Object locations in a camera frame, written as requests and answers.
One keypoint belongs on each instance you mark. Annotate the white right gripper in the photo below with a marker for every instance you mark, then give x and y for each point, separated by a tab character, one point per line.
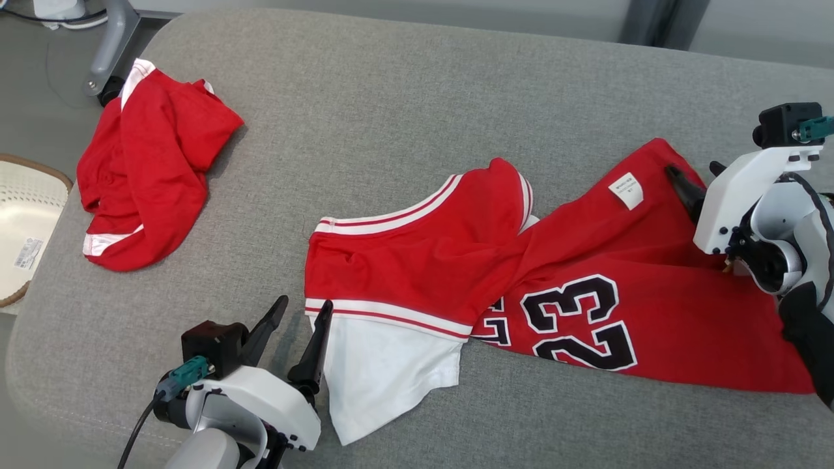
736	195

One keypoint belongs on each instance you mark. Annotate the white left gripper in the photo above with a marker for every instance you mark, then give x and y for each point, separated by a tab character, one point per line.
267	397

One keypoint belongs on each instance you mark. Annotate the red number 23 jersey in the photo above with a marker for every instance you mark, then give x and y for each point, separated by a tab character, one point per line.
423	260

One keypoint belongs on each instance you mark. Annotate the red white-trimmed shorts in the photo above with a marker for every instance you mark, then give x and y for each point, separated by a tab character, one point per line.
156	169

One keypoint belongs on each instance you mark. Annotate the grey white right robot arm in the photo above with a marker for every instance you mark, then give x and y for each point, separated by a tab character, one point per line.
808	260

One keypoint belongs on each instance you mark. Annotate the cream perforated laundry basket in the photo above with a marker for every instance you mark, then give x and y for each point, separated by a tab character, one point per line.
26	221

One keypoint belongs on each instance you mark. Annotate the black caster wheel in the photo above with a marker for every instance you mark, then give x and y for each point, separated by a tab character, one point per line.
109	92

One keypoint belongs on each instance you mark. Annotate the grey metal table leg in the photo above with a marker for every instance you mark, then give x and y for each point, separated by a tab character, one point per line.
114	39

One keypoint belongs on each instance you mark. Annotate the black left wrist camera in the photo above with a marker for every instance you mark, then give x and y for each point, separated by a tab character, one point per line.
212	345

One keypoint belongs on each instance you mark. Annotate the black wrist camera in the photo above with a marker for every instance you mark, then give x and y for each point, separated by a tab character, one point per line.
212	345
782	124

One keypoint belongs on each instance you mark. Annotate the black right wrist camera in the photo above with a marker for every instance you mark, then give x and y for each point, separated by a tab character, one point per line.
782	124

